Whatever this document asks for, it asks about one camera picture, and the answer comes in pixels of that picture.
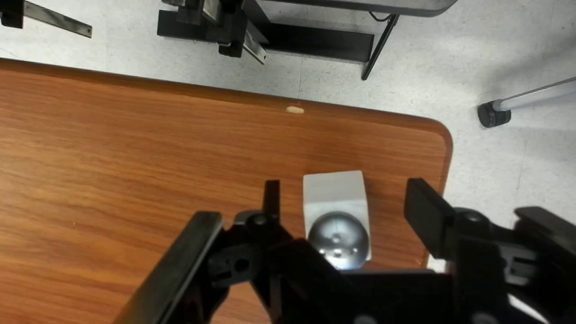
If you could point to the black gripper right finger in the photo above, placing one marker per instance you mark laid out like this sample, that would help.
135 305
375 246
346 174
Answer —
429 217

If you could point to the white saltcellar silver top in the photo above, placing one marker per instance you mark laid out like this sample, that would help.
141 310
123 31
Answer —
333 192

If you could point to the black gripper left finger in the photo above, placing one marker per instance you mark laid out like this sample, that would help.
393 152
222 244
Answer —
272 201

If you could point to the black metal frame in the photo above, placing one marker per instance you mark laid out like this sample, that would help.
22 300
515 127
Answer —
317 44

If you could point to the black metal bar bracket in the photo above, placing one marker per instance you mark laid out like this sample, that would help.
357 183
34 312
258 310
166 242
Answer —
54 21

